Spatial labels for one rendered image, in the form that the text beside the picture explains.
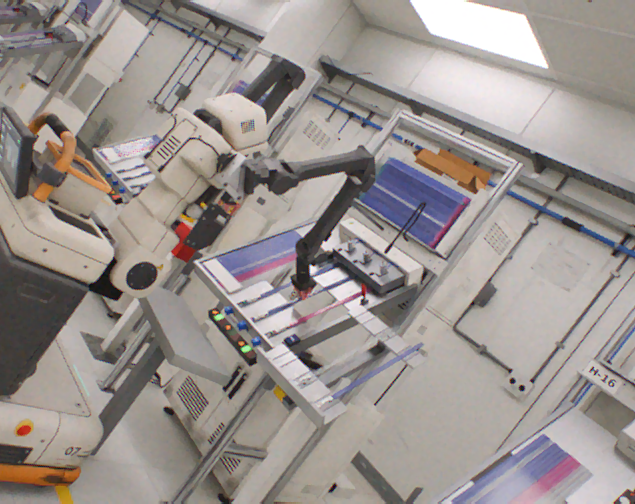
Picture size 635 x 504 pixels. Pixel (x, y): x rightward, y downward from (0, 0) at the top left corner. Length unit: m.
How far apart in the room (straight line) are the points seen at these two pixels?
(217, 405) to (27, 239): 1.42
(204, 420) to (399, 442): 1.66
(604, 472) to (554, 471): 0.16
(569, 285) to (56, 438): 2.99
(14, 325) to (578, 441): 1.70
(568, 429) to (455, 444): 1.83
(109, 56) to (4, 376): 5.01
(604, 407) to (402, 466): 1.96
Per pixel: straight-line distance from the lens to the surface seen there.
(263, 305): 2.39
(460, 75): 5.04
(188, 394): 2.90
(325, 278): 2.52
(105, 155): 3.77
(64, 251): 1.63
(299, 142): 3.66
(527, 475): 1.95
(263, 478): 2.18
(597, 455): 2.10
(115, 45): 6.51
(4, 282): 1.64
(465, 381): 3.93
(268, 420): 2.54
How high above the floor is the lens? 1.21
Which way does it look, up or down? 3 degrees down
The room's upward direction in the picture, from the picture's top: 36 degrees clockwise
